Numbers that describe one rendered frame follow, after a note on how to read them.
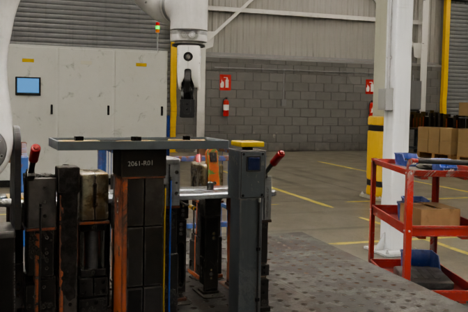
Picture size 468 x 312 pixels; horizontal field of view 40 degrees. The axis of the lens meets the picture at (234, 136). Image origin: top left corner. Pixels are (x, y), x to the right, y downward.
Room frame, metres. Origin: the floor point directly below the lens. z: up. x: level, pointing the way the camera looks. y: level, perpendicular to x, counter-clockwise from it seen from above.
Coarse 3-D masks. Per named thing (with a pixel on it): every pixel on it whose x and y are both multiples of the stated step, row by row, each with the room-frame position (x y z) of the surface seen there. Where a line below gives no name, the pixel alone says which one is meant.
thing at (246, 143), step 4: (244, 140) 1.55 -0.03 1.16; (248, 140) 1.55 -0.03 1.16; (252, 140) 1.55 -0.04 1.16; (232, 144) 1.53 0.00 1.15; (236, 144) 1.51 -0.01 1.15; (240, 144) 1.48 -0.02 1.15; (244, 144) 1.49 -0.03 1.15; (248, 144) 1.49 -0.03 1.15; (252, 144) 1.49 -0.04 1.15; (256, 144) 1.50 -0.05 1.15; (260, 144) 1.50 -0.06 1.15; (244, 148) 1.51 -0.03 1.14; (248, 148) 1.51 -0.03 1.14; (252, 148) 1.52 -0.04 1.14
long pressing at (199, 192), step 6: (198, 186) 1.91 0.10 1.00; (204, 186) 1.91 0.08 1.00; (216, 186) 1.92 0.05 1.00; (222, 186) 1.92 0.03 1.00; (180, 192) 1.77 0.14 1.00; (186, 192) 1.77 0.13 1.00; (192, 192) 1.78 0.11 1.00; (198, 192) 1.78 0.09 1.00; (204, 192) 1.78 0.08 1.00; (210, 192) 1.76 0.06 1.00; (216, 192) 1.76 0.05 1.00; (222, 192) 1.76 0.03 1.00; (0, 198) 1.60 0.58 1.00; (180, 198) 1.71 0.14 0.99; (186, 198) 1.72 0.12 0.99; (192, 198) 1.72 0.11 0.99; (198, 198) 1.73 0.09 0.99; (204, 198) 1.74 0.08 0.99; (210, 198) 1.74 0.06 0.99
